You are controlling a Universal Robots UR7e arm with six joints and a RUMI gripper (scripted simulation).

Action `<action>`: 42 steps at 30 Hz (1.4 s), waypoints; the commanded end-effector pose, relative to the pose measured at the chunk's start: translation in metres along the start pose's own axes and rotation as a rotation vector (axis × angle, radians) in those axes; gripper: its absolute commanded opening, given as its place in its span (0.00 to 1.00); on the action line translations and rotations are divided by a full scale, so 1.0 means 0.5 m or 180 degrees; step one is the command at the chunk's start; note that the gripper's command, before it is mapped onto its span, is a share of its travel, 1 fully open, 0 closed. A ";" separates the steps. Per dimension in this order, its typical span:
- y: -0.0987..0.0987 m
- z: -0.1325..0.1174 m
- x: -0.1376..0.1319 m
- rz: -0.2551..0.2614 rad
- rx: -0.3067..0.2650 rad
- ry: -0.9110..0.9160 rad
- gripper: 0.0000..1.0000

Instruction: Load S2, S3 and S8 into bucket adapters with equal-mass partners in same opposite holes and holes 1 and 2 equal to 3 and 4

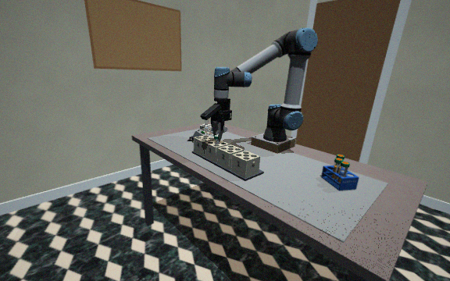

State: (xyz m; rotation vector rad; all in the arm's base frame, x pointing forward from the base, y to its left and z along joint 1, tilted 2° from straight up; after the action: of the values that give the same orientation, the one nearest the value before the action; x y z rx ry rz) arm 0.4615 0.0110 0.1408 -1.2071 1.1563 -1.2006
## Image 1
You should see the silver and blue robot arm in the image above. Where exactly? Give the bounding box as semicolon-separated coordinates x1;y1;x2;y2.
214;28;318;142

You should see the grey bench mat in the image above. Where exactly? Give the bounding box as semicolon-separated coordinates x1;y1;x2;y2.
149;129;388;242

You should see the white tube rack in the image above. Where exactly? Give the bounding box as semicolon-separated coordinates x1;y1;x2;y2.
200;124;213;135

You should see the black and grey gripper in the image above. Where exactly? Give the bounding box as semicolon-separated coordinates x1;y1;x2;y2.
211;98;232;140

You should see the blue tube rack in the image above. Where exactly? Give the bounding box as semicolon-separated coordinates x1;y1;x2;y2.
321;165;359;190

